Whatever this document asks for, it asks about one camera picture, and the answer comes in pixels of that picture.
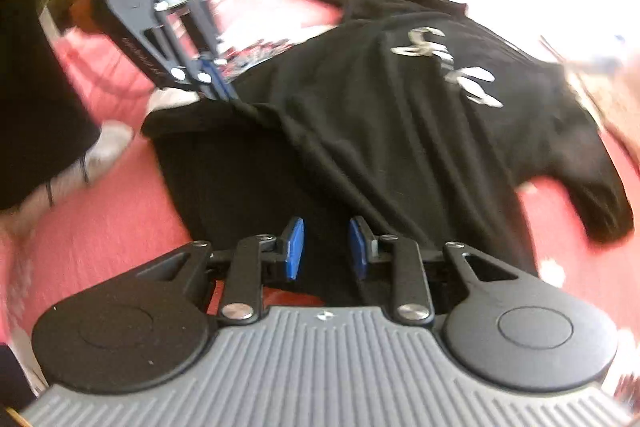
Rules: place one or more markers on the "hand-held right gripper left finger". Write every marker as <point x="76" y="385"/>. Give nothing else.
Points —
<point x="295" y="252"/>

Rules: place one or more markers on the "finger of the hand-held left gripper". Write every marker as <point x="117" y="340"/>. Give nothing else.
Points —
<point x="220" y="77"/>
<point x="192" y="79"/>

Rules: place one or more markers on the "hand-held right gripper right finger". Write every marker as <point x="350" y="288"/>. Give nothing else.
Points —
<point x="357" y="252"/>

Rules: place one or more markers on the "black t-shirt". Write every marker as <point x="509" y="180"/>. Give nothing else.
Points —
<point x="400" y="132"/>

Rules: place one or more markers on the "person's black clothing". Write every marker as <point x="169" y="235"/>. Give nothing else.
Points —
<point x="30" y="82"/>

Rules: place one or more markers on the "red floral blanket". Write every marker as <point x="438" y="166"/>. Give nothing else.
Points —
<point x="125" y="217"/>

